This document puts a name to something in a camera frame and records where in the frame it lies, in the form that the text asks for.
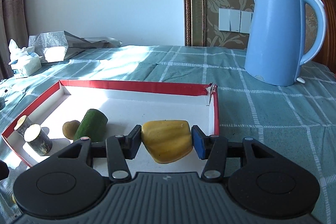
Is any shallow red cardboard box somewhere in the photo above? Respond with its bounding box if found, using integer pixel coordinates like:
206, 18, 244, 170
1, 80, 219, 168

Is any brown curtain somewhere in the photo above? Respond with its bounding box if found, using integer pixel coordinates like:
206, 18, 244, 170
0, 0, 29, 80

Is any white tissue box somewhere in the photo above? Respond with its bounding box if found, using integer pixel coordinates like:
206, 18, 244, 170
8, 39, 42, 79

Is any green cucumber piece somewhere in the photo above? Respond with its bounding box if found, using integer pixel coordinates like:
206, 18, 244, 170
73, 109, 108, 143

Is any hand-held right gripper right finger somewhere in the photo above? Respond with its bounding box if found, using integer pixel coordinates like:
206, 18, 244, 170
191, 125, 283, 183

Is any wooden chair back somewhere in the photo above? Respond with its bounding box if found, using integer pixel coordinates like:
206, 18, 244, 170
314, 0, 336, 69

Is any dark cucumber chunk pale end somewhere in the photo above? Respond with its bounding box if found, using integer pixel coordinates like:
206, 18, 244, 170
24, 125, 52, 156
14, 115, 36, 138

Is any small yellow-brown round fruit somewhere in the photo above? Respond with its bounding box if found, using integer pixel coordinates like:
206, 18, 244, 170
62, 120, 81, 140

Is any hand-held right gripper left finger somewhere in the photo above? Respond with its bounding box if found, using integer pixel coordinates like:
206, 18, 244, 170
50, 124, 143, 183

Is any white wall switch panel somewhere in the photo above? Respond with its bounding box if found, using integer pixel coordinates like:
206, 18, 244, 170
218, 8, 253, 34

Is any flat grey plastic bag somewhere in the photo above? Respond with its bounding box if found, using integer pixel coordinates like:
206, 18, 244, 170
64, 32, 123, 59

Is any yellow bell pepper piece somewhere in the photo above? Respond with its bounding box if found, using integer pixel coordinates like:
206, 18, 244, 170
141, 120, 193, 164

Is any green checked cloth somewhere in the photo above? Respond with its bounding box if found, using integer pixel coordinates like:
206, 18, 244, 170
0, 45, 336, 224

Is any blue electric kettle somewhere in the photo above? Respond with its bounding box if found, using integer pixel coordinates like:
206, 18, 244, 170
244, 0, 327, 86

